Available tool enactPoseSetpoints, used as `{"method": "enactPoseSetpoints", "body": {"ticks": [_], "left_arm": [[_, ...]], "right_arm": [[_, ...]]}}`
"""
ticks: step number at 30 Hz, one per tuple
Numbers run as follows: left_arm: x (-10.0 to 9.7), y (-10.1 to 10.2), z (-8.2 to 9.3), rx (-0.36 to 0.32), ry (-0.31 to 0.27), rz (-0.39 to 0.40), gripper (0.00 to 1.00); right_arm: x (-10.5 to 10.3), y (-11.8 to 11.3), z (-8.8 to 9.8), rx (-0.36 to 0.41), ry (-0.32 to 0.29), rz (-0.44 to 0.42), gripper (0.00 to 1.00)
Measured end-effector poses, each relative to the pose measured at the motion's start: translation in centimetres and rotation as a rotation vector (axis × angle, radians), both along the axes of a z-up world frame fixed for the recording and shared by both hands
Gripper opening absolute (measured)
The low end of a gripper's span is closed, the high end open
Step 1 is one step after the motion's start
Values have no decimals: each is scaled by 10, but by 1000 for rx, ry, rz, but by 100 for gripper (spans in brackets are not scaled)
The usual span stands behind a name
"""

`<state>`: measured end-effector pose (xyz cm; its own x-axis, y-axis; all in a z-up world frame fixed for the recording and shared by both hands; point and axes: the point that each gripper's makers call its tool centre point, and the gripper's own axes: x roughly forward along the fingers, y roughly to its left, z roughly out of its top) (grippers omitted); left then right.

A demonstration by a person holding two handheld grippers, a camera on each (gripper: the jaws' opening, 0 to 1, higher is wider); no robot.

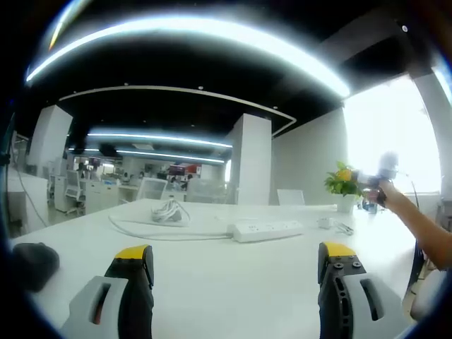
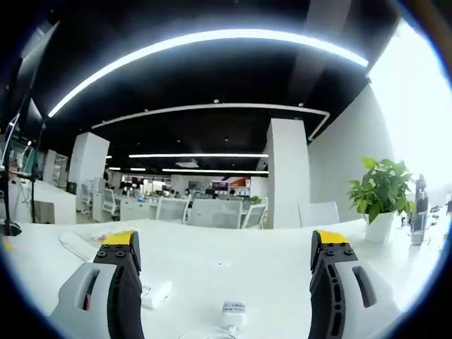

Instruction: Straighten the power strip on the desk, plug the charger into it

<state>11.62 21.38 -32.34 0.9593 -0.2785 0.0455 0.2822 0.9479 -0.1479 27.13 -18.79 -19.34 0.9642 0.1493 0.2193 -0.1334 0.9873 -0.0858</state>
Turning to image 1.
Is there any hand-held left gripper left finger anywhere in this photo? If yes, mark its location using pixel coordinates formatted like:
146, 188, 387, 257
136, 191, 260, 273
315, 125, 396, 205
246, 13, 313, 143
61, 244, 155, 339

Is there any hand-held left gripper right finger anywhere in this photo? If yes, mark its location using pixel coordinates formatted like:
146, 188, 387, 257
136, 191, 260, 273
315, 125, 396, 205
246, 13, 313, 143
316, 242, 412, 339

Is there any white power strip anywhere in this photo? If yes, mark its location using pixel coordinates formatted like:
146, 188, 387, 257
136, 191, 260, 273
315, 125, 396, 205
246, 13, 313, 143
231, 219, 304, 244

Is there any white desk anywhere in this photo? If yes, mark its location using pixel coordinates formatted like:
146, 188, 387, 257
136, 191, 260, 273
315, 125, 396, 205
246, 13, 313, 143
8, 197, 430, 339

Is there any person's right hand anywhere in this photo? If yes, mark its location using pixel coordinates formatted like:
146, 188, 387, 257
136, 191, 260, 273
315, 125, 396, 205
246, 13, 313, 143
362, 179, 393, 206

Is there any green potted plant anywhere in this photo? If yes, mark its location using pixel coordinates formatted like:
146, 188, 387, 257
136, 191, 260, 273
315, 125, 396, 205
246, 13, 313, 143
323, 161, 364, 197

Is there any white plant pot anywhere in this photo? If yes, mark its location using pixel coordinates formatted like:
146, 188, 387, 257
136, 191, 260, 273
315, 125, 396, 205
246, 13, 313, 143
335, 194, 356, 213

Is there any white mesh chair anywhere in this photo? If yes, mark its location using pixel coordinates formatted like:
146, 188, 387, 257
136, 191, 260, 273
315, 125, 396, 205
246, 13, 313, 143
137, 177, 167, 202
277, 189, 305, 206
185, 179, 229, 204

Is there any dark bag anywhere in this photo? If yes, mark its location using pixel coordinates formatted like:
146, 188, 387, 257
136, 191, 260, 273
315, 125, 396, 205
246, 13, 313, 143
411, 239, 429, 291

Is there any black rounded object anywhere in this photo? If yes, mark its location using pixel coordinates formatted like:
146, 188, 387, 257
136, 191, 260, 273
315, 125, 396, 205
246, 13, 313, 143
12, 242, 60, 292

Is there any white square pillar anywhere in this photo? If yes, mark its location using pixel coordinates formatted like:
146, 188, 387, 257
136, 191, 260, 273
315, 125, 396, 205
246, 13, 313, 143
28, 105, 73, 177
232, 112, 273, 206

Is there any white office swivel chair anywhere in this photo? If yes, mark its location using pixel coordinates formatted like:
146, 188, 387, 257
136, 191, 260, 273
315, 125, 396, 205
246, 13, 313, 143
65, 170, 85, 215

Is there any linear ceiling light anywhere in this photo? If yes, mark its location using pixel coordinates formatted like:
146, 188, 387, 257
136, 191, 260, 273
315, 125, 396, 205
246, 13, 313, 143
87, 132, 234, 149
116, 150, 225, 165

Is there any white ceiling trim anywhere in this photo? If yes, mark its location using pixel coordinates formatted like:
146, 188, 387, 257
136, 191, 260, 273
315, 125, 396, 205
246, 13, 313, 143
58, 85, 298, 136

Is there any long curved ceiling light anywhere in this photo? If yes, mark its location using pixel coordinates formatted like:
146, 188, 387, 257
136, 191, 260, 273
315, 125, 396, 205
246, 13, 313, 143
26, 16, 351, 98

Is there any white power strip cable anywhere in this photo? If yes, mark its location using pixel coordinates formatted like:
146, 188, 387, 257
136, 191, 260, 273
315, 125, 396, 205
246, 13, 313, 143
107, 197, 236, 242

